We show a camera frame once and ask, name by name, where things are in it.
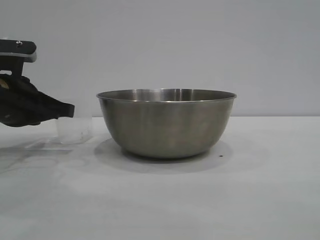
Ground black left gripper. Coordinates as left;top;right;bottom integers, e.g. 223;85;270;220
0;71;76;127

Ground clear plastic measuring cup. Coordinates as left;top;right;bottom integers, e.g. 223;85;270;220
55;99;94;145

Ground stainless steel mixing bowl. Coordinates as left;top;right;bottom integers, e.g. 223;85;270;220
96;88;238;160

